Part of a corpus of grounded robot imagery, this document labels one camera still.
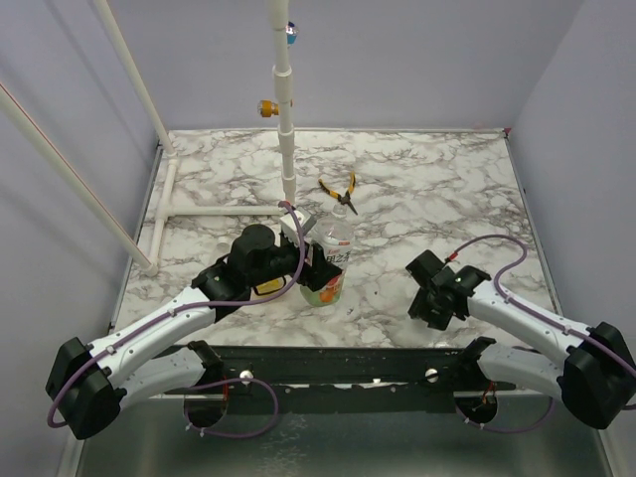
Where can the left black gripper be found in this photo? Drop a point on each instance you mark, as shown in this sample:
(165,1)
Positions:
(315,276)

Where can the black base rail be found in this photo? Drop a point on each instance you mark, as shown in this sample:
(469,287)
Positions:
(348,380)

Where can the green label bottle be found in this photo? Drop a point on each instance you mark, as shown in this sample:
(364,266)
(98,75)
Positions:
(335,235)

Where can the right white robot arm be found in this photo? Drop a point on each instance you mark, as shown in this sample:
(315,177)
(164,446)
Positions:
(590,370)

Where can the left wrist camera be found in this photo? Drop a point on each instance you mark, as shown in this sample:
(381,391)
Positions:
(295,224)

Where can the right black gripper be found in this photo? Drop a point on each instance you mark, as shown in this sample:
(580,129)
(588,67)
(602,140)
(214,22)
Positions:
(423,289)

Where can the blue cap on pipe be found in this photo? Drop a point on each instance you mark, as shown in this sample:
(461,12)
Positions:
(291,33)

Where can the yellow cap on pipe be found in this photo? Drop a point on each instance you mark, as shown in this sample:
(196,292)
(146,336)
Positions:
(267,108)

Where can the left diagonal white pipe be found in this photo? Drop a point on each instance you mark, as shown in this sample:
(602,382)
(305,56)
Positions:
(48,150)

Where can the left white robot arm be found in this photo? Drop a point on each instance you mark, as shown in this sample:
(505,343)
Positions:
(90,384)

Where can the white pvc pipe frame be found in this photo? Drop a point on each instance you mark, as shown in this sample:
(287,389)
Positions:
(278,17)

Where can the yellow drink bottle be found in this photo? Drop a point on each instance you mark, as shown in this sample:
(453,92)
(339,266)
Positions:
(270,287)

